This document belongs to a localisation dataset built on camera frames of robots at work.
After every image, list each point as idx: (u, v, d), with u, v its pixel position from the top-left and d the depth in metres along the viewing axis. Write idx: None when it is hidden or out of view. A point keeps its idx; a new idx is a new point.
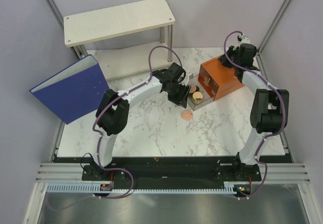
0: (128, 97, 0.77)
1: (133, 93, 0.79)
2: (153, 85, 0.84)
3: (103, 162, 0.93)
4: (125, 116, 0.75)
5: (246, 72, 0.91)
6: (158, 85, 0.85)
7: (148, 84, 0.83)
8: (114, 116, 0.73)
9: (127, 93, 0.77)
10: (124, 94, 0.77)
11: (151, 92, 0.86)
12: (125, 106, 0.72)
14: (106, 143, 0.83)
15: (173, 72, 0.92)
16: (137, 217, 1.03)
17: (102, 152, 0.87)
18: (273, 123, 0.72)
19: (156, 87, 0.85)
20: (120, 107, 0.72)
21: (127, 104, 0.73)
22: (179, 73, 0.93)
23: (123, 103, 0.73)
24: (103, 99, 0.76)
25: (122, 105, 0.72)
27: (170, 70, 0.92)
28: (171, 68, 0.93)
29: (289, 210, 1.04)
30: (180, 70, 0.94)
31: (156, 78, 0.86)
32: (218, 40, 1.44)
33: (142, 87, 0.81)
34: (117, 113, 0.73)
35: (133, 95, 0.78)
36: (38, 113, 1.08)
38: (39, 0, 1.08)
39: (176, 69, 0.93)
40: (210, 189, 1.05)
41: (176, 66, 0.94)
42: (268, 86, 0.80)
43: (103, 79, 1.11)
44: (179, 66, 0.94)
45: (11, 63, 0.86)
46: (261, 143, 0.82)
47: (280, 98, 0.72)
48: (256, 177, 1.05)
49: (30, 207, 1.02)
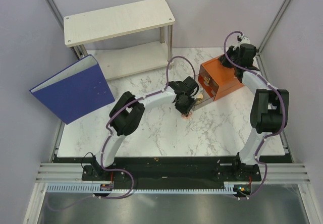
0: (144, 102, 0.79)
1: (150, 98, 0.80)
2: (168, 94, 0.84)
3: (105, 163, 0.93)
4: (139, 119, 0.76)
5: (246, 72, 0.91)
6: (172, 95, 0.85)
7: (163, 93, 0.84)
8: (127, 118, 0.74)
9: (144, 97, 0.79)
10: (141, 97, 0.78)
11: (164, 101, 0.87)
12: (141, 109, 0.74)
14: (113, 143, 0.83)
15: (187, 86, 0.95)
16: (137, 217, 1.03)
17: (107, 152, 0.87)
18: (273, 123, 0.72)
19: (170, 97, 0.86)
20: (136, 109, 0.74)
21: (143, 107, 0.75)
22: (192, 87, 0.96)
23: (139, 106, 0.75)
24: (119, 99, 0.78)
25: (139, 108, 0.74)
27: (185, 83, 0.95)
28: (186, 81, 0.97)
29: (289, 210, 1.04)
30: (194, 84, 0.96)
31: (170, 89, 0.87)
32: (218, 40, 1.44)
33: (157, 94, 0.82)
34: (131, 114, 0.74)
35: (149, 100, 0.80)
36: (38, 113, 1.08)
38: (39, 0, 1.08)
39: (192, 82, 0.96)
40: (210, 189, 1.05)
41: (191, 79, 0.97)
42: (268, 86, 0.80)
43: (103, 79, 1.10)
44: (194, 80, 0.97)
45: (11, 64, 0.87)
46: (261, 143, 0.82)
47: (280, 98, 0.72)
48: (256, 176, 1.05)
49: (30, 207, 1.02)
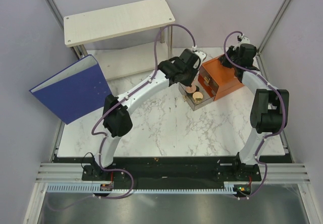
0: (127, 102, 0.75)
1: (133, 96, 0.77)
2: (157, 82, 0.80)
3: (103, 163, 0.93)
4: (128, 120, 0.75)
5: (246, 72, 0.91)
6: (162, 82, 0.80)
7: (151, 82, 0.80)
8: (115, 122, 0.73)
9: (126, 98, 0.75)
10: (123, 99, 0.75)
11: (157, 89, 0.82)
12: (125, 113, 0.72)
14: (108, 144, 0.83)
15: (185, 61, 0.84)
16: (137, 217, 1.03)
17: (104, 153, 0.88)
18: (273, 123, 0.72)
19: (161, 85, 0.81)
20: (119, 113, 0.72)
21: (126, 111, 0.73)
22: (192, 61, 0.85)
23: (122, 110, 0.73)
24: (104, 103, 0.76)
25: (122, 111, 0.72)
27: (181, 59, 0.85)
28: (183, 57, 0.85)
29: (289, 210, 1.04)
30: (192, 59, 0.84)
31: (162, 73, 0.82)
32: (218, 40, 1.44)
33: (144, 87, 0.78)
34: (117, 118, 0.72)
35: (133, 99, 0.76)
36: (38, 113, 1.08)
38: (39, 0, 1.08)
39: (189, 56, 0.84)
40: (210, 189, 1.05)
41: (189, 53, 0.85)
42: (268, 86, 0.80)
43: (103, 79, 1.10)
44: (192, 53, 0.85)
45: (11, 64, 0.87)
46: (261, 143, 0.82)
47: (280, 98, 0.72)
48: (256, 176, 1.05)
49: (30, 207, 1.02)
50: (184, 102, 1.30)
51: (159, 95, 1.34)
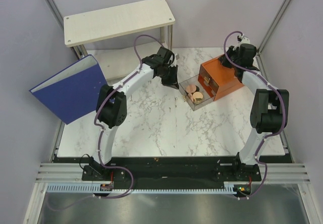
0: (123, 89, 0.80)
1: (127, 84, 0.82)
2: (145, 72, 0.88)
3: (104, 160, 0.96)
4: (124, 106, 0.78)
5: (246, 72, 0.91)
6: (149, 72, 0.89)
7: (140, 72, 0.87)
8: (114, 109, 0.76)
9: (122, 85, 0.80)
10: (119, 86, 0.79)
11: (144, 80, 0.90)
12: (123, 98, 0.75)
14: (107, 136, 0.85)
15: (162, 56, 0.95)
16: (137, 217, 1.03)
17: (103, 148, 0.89)
18: (273, 123, 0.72)
19: (148, 74, 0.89)
20: (118, 99, 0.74)
21: (123, 95, 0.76)
22: (168, 56, 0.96)
23: (119, 95, 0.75)
24: (99, 95, 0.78)
25: (120, 97, 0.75)
27: (159, 54, 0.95)
28: (160, 52, 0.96)
29: (289, 210, 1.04)
30: (168, 53, 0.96)
31: (146, 66, 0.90)
32: (218, 40, 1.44)
33: (135, 76, 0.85)
34: (116, 105, 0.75)
35: (128, 86, 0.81)
36: (38, 113, 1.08)
38: (39, 0, 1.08)
39: (165, 52, 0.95)
40: (210, 189, 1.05)
41: (164, 49, 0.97)
42: (268, 86, 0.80)
43: (103, 78, 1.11)
44: (167, 49, 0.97)
45: (11, 64, 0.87)
46: (261, 143, 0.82)
47: (280, 98, 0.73)
48: (256, 177, 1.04)
49: (30, 207, 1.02)
50: (184, 101, 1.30)
51: (159, 95, 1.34)
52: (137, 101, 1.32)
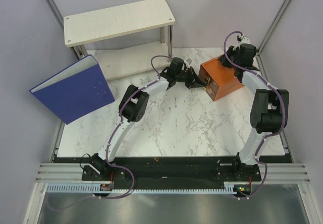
0: (147, 90, 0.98)
1: (150, 88, 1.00)
2: (163, 81, 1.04)
3: (110, 157, 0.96)
4: (145, 105, 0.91)
5: (246, 72, 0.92)
6: (165, 84, 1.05)
7: (158, 81, 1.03)
8: (137, 105, 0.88)
9: (146, 87, 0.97)
10: (143, 88, 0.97)
11: (160, 89, 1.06)
12: (147, 96, 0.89)
14: (122, 131, 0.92)
15: (174, 70, 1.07)
16: (136, 217, 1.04)
17: (114, 142, 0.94)
18: (273, 123, 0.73)
19: (164, 85, 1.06)
20: (142, 96, 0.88)
21: (147, 95, 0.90)
22: (179, 67, 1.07)
23: (144, 94, 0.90)
24: (126, 93, 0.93)
25: (144, 95, 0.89)
27: (171, 68, 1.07)
28: (172, 65, 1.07)
29: (289, 210, 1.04)
30: (179, 64, 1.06)
31: (163, 77, 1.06)
32: (218, 40, 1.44)
33: (155, 83, 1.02)
34: (139, 101, 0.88)
35: (150, 89, 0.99)
36: (39, 113, 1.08)
38: (39, 1, 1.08)
39: (175, 66, 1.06)
40: (210, 189, 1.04)
41: (175, 62, 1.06)
42: (268, 86, 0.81)
43: (103, 79, 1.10)
44: (177, 61, 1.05)
45: (11, 64, 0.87)
46: (261, 143, 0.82)
47: (280, 98, 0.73)
48: (256, 177, 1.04)
49: (30, 207, 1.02)
50: (184, 101, 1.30)
51: (159, 95, 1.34)
52: None
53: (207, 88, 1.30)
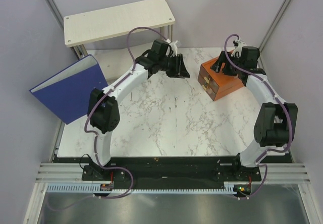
0: (114, 93, 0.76)
1: (119, 87, 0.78)
2: (138, 73, 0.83)
3: (102, 161, 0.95)
4: (116, 111, 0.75)
5: (251, 76, 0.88)
6: (143, 73, 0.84)
7: (132, 73, 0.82)
8: (105, 115, 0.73)
9: (113, 89, 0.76)
10: (110, 90, 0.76)
11: (138, 81, 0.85)
12: (114, 103, 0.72)
14: (102, 141, 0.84)
15: (157, 53, 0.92)
16: (136, 217, 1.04)
17: (100, 151, 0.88)
18: (278, 139, 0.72)
19: (142, 75, 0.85)
20: (108, 104, 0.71)
21: (114, 100, 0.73)
22: (162, 49, 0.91)
23: (110, 100, 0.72)
24: (90, 100, 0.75)
25: (111, 102, 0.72)
27: (154, 51, 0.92)
28: (154, 47, 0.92)
29: (289, 210, 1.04)
30: (163, 46, 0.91)
31: (140, 66, 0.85)
32: (218, 40, 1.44)
33: (127, 78, 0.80)
34: (107, 110, 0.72)
35: (119, 90, 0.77)
36: (38, 113, 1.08)
38: (39, 1, 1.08)
39: (158, 47, 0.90)
40: (210, 189, 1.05)
41: (158, 43, 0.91)
42: (275, 98, 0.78)
43: (103, 78, 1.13)
44: (161, 42, 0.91)
45: (11, 64, 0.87)
46: (263, 154, 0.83)
47: (287, 115, 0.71)
48: (256, 176, 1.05)
49: (30, 207, 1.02)
50: (184, 101, 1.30)
51: (159, 95, 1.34)
52: (137, 102, 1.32)
53: (207, 88, 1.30)
